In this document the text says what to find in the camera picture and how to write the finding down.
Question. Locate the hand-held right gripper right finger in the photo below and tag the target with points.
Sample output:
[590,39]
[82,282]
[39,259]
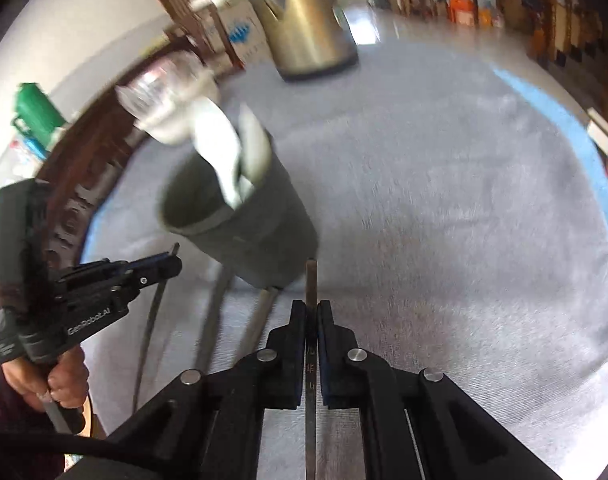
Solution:
[324,360]

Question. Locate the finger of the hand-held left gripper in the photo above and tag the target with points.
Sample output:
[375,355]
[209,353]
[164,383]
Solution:
[159,261]
[156,276]

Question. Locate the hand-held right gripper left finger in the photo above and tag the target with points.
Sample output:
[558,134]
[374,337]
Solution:
[299,360]

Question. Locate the gray utensil holder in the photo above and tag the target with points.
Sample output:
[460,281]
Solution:
[264,230]

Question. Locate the person's left forearm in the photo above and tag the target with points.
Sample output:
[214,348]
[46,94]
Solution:
[9,410]

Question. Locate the person's left hand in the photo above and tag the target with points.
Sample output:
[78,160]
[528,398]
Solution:
[66,380]

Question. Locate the carved dark wooden chair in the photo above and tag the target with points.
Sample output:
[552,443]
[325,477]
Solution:
[89,170]

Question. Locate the white spoon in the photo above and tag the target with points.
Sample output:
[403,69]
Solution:
[214,135]
[254,150]

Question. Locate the green plastic crate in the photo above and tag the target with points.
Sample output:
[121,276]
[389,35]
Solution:
[34,110]

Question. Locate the gray tablecloth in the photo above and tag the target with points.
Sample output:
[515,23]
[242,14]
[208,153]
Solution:
[434,210]

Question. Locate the white cardboard box blue print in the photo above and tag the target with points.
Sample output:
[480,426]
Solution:
[244,30]

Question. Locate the gold electric kettle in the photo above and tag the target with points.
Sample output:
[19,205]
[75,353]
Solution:
[304,25]

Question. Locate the blue cloth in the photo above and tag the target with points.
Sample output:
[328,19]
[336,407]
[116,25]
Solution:
[559,120]

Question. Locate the white framed box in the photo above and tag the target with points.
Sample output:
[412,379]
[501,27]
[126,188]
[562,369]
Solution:
[603,132]

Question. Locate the orange cardboard box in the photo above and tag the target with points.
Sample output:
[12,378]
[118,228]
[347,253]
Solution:
[464,10]

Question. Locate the wooden stair railing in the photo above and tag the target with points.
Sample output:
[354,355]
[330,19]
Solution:
[569,20]

